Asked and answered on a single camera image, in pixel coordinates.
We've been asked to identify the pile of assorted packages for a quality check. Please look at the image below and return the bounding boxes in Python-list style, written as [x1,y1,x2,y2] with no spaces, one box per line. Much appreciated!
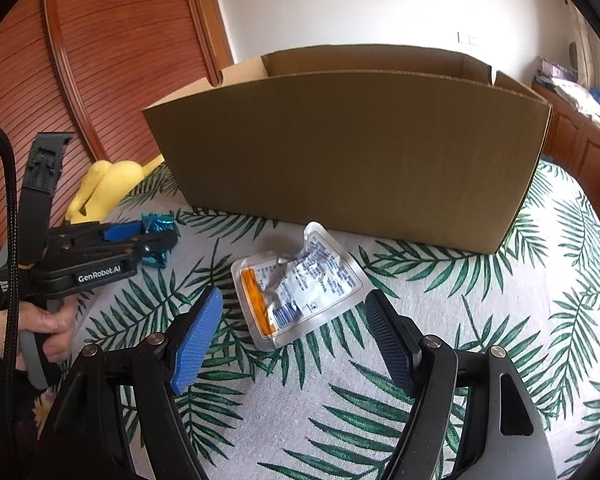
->
[532,55,600,136]

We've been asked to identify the brown cardboard box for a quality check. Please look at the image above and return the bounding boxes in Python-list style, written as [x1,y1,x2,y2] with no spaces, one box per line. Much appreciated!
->
[141,44,553,256]

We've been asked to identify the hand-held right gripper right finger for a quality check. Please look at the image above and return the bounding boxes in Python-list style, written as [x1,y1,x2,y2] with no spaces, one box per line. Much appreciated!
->
[364,289,558,480]

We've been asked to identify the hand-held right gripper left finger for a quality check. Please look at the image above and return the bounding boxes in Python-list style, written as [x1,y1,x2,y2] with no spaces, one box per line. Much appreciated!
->
[35,285,224,480]

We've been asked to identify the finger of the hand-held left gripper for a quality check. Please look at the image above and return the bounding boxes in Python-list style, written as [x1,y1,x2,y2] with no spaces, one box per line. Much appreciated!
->
[65,229,179,267]
[50,221,148,250]

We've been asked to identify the person's left hand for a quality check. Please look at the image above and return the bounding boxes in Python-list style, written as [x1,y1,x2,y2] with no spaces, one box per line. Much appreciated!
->
[0,297,77,367]

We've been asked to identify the black braided cable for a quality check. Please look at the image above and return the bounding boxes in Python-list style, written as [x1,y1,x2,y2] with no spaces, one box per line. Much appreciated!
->
[0,121,21,386]

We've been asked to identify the silver snack packet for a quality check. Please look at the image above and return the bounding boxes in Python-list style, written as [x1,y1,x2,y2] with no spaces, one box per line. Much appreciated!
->
[231,221,368,352]

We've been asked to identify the leaf print bedsheet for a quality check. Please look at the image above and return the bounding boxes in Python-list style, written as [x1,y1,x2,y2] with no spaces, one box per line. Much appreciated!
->
[30,157,600,480]

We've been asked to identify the brown wooden cabinet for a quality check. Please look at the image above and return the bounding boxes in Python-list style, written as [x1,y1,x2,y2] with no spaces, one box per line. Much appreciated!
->
[530,80,600,221]

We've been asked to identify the blue foil candy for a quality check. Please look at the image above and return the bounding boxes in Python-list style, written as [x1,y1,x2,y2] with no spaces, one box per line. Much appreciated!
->
[139,212,178,268]

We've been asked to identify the yellow plush toy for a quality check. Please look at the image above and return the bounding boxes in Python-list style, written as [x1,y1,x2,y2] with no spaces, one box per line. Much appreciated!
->
[64,155,166,226]

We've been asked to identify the brown wooden wardrobe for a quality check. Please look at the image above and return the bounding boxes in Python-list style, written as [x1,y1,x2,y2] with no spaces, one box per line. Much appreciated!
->
[0,0,236,281]

